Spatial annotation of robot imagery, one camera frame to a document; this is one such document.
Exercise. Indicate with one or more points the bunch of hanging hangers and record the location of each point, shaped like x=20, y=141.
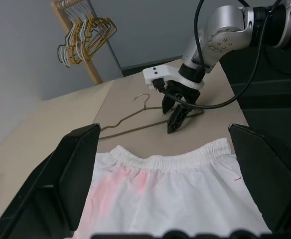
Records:
x=59, y=53

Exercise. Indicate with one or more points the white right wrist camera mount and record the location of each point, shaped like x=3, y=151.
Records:
x=170, y=73

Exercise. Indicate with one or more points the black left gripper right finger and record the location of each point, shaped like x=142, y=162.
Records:
x=267, y=174

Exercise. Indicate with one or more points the wooden hanger rack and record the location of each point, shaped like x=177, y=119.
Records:
x=92, y=67

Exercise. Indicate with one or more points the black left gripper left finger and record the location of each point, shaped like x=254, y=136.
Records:
x=68, y=174

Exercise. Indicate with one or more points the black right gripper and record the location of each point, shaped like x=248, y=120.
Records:
x=185, y=93

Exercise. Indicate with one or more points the white shorts with pink stain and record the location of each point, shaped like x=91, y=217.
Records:
x=173, y=199

